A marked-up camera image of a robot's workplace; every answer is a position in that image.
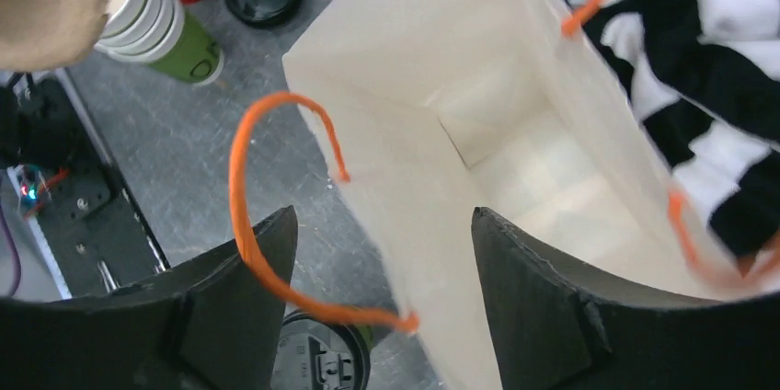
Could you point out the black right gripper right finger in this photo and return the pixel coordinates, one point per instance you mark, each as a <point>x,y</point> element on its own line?
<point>557,322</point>

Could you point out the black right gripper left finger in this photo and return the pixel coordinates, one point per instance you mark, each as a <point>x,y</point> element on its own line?
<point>208,323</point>

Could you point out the black plastic cup lid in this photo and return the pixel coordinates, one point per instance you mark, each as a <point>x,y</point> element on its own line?
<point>313,355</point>

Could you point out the green paper coffee cup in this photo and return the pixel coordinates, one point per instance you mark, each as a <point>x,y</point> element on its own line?
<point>367,336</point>

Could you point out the brown paper takeout bag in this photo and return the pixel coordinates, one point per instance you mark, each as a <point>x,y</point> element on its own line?
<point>429,109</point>

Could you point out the brown pulp cup carrier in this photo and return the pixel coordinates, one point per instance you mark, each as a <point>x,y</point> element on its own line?
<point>38,35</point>

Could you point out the stack of green paper cups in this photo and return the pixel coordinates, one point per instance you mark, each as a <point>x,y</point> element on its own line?
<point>164,36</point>

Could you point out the black white striped cloth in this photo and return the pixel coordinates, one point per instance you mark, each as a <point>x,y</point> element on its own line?
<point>702,78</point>

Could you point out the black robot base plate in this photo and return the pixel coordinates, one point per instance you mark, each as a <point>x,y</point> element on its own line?
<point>84,221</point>

